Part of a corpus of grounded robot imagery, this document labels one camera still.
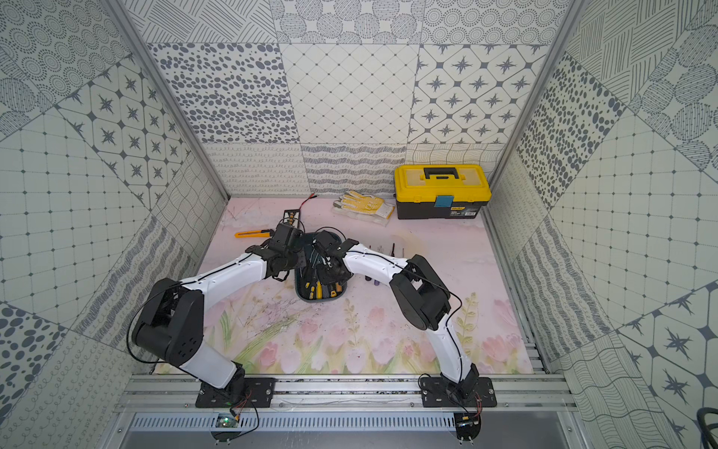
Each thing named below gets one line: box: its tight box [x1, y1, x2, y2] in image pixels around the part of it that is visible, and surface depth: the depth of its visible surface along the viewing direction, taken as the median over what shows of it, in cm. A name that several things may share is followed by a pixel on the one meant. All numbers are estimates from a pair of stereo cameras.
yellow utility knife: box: [233, 229, 273, 239], surface depth 110 cm
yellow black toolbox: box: [393, 163, 492, 220], surface depth 106 cm
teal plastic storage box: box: [294, 230, 351, 303], surface depth 88 cm
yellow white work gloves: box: [331, 189, 396, 228], surface depth 118 cm
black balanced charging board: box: [282, 208, 301, 229], surface depth 116 cm
